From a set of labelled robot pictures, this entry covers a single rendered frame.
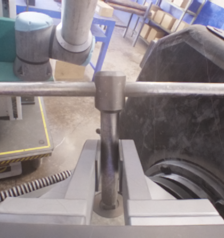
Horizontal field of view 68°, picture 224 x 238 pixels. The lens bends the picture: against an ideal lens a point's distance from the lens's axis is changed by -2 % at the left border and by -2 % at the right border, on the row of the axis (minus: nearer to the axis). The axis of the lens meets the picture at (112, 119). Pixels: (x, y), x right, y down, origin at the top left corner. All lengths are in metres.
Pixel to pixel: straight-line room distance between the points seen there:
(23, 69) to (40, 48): 0.14
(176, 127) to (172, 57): 0.11
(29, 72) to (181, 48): 0.73
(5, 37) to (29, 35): 0.20
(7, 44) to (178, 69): 0.86
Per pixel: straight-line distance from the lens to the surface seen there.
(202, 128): 0.28
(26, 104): 1.52
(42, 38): 0.83
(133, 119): 0.38
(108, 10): 2.14
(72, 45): 0.77
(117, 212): 0.18
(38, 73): 0.91
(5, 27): 0.98
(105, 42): 2.18
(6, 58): 1.05
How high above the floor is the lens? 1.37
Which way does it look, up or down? 42 degrees down
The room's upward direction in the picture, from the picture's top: 25 degrees clockwise
